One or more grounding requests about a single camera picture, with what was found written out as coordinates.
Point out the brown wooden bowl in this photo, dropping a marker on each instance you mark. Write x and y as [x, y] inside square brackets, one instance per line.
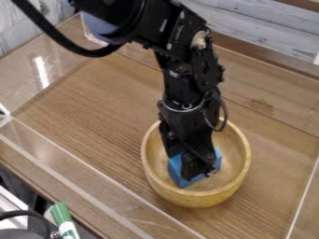
[211, 190]

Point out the clear acrylic corner bracket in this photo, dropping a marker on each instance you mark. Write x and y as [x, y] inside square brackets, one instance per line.
[90, 36]

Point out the green capped white marker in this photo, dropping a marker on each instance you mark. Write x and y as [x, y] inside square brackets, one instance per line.
[63, 220]

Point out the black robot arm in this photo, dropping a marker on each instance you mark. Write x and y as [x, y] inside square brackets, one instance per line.
[167, 27]

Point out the clear acrylic tray wall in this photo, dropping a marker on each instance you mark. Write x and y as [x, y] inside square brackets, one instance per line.
[64, 170]

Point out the blue foam block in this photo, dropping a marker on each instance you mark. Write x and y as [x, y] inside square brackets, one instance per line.
[175, 167]

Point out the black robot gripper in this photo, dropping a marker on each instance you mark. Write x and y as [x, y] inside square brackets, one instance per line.
[186, 130]

